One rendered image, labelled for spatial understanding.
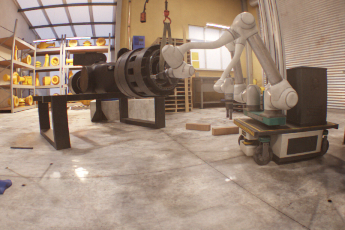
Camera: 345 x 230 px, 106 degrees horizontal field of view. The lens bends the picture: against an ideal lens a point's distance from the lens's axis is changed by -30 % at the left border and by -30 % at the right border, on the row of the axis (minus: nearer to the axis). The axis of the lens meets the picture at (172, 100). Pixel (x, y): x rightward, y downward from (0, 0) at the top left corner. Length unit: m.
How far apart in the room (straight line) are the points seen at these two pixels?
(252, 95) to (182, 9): 6.00
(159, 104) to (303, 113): 2.25
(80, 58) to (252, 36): 3.68
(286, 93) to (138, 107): 3.63
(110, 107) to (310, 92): 3.87
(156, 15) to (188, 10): 1.31
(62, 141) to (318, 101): 2.68
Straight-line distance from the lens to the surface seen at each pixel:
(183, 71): 1.34
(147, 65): 1.71
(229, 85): 1.81
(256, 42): 1.33
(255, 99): 1.96
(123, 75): 1.92
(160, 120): 3.17
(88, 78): 2.81
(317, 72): 1.85
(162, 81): 1.89
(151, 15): 7.04
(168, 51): 1.28
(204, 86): 6.45
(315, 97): 1.82
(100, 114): 4.24
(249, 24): 1.29
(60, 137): 2.30
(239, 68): 2.12
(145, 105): 4.44
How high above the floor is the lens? 0.64
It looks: 3 degrees down
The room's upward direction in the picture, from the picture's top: 1 degrees counter-clockwise
